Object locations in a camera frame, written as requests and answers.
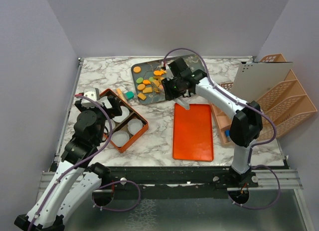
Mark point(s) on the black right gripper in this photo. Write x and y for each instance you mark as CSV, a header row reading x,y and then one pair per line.
x,y
169,94

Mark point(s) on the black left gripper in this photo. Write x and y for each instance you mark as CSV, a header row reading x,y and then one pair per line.
x,y
115,109

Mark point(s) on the orange cookie tin box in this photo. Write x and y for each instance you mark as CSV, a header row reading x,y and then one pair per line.
x,y
124,125

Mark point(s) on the silver metal tongs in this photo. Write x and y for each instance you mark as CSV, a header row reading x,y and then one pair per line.
x,y
179,101

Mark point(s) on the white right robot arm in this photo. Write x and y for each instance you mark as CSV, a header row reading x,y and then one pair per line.
x,y
246,118

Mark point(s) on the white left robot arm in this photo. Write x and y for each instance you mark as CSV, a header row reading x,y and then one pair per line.
x,y
75,177

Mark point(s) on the white paper liner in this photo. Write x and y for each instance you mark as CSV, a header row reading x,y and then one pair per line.
x,y
120,138
123,116
105,102
134,126

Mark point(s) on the small orange wafer stick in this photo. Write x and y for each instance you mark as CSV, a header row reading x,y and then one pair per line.
x,y
120,94

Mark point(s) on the teal grey eraser block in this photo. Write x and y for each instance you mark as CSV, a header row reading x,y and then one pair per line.
x,y
129,95

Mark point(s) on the rectangular yellow biscuit front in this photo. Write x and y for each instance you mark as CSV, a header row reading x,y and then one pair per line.
x,y
141,96

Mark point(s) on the rectangular yellow biscuit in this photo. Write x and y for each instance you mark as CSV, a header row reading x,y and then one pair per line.
x,y
141,96
147,90

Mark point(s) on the orange fish cookie upper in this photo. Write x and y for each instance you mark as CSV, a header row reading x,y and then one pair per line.
x,y
159,73

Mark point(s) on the orange fish cookie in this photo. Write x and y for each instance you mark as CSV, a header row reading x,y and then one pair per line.
x,y
146,82
159,73

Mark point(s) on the round biscuit cookie front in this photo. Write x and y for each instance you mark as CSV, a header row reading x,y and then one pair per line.
x,y
157,83

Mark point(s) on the round biscuit cookie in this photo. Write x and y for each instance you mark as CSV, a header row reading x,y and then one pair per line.
x,y
137,69
141,87
157,83

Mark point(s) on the round biscuit cookie left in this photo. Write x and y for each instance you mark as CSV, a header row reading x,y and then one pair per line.
x,y
141,87

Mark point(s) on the green macaron left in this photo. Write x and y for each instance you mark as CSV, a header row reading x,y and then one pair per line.
x,y
139,80

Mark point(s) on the rectangular yellow biscuit middle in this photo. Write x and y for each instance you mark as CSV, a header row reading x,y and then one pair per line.
x,y
147,90

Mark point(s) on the dark floral serving tray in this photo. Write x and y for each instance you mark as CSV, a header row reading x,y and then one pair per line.
x,y
148,68

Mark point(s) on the orange fish cookie left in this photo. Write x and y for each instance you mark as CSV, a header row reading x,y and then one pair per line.
x,y
146,82

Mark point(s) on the round biscuit cookie far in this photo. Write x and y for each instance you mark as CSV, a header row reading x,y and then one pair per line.
x,y
137,69

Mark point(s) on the orange tin lid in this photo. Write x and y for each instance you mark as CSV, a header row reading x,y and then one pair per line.
x,y
193,133

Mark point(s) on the white perforated board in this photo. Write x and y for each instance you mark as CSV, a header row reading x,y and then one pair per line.
x,y
254,79

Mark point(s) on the peach plastic desk organizer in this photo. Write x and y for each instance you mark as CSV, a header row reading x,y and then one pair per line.
x,y
286,104

